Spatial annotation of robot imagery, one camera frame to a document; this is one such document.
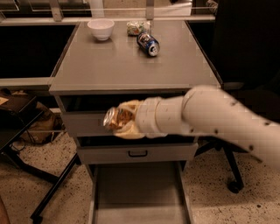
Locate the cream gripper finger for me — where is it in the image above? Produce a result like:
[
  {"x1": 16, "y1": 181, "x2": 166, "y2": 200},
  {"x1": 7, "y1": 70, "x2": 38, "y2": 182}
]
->
[
  {"x1": 114, "y1": 122, "x2": 144, "y2": 139},
  {"x1": 119, "y1": 100, "x2": 143, "y2": 114}
]

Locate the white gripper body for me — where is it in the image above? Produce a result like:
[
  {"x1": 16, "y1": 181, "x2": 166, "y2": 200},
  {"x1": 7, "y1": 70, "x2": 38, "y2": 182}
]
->
[{"x1": 135, "y1": 97, "x2": 166, "y2": 138}]

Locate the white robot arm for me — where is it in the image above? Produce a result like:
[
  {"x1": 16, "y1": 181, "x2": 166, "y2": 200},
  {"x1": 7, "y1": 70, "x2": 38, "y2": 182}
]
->
[{"x1": 114, "y1": 86, "x2": 280, "y2": 170}]

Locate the grey middle drawer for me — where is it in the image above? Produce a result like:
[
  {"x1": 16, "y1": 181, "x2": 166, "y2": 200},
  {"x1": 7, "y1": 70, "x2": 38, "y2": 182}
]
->
[{"x1": 77, "y1": 136, "x2": 199, "y2": 165}]

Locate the grey top drawer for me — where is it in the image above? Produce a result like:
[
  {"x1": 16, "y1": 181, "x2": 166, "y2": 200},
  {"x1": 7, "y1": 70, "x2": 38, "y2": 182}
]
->
[{"x1": 60, "y1": 91, "x2": 185, "y2": 137}]

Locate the grey drawer cabinet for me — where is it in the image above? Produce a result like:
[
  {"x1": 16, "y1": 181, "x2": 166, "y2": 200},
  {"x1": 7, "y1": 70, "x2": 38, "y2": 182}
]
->
[{"x1": 48, "y1": 19, "x2": 222, "y2": 182}]

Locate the blue soda can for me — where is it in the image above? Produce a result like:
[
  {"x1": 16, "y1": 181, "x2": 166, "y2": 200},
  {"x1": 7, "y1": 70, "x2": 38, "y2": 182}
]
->
[{"x1": 136, "y1": 32, "x2": 160, "y2": 57}]

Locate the grey open bottom drawer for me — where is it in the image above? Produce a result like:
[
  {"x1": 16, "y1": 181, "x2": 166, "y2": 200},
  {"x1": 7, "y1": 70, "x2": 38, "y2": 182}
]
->
[{"x1": 87, "y1": 162, "x2": 194, "y2": 224}]

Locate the white bowl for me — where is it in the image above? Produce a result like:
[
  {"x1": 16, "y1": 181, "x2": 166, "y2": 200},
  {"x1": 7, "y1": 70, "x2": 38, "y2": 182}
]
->
[{"x1": 87, "y1": 18, "x2": 115, "y2": 40}]

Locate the tan bag on floor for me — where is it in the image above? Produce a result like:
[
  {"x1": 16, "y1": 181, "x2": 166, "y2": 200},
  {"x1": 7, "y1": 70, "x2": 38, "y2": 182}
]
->
[{"x1": 11, "y1": 91, "x2": 61, "y2": 144}]

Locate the black side table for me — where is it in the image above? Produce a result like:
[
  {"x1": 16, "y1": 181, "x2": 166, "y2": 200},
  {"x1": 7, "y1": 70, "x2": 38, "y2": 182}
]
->
[{"x1": 0, "y1": 92, "x2": 82, "y2": 224}]

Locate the black office chair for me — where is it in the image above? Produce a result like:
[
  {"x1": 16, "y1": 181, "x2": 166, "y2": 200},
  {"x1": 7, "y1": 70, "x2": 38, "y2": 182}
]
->
[{"x1": 194, "y1": 0, "x2": 280, "y2": 194}]

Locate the black middle drawer handle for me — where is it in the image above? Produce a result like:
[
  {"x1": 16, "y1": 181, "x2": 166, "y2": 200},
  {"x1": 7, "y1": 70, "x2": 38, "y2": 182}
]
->
[{"x1": 128, "y1": 150, "x2": 148, "y2": 158}]

